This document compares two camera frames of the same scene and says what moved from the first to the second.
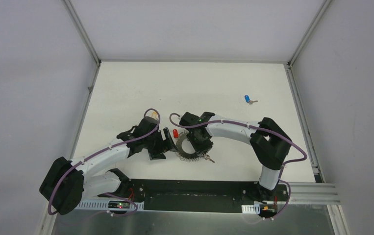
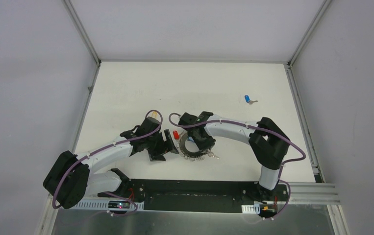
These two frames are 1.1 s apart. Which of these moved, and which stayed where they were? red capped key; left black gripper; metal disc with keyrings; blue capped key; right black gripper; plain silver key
Moved: metal disc with keyrings; plain silver key
Stayed: left black gripper; red capped key; right black gripper; blue capped key
